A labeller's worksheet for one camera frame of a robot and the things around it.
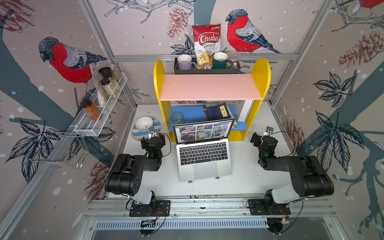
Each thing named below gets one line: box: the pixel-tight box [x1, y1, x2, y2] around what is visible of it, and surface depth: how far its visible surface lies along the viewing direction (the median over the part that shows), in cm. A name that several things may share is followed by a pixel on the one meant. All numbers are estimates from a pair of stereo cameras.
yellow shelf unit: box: [153, 58, 272, 142], surface depth 77 cm
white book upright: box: [237, 100, 255, 124], surface depth 84 cm
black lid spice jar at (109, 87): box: [100, 78, 117, 98], surface depth 78 cm
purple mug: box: [177, 54, 197, 70], surface depth 85 cm
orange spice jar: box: [80, 99, 101, 121], surface depth 68 cm
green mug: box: [213, 51, 233, 69], surface depth 85 cm
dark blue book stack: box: [203, 102, 233, 122], surface depth 96 cm
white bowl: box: [135, 116, 154, 132], surface depth 106 cm
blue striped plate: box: [131, 118, 161, 141], surface depth 104 cm
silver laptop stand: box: [188, 176, 220, 183], surface depth 84 cm
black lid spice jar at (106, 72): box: [98, 67, 113, 79], surface depth 80 cm
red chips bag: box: [192, 24, 221, 70], surface depth 83 cm
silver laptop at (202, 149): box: [172, 118, 235, 182], surface depth 83 cm
